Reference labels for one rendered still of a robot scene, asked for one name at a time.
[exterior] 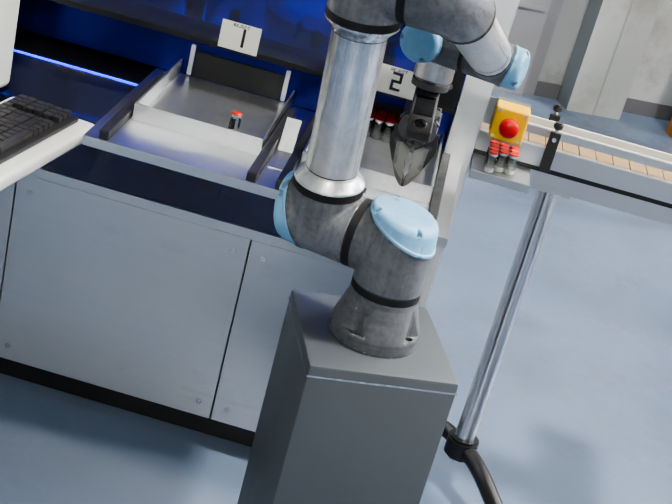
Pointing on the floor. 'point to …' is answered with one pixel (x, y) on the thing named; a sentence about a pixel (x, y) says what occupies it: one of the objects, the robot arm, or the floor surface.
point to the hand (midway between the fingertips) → (402, 181)
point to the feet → (462, 452)
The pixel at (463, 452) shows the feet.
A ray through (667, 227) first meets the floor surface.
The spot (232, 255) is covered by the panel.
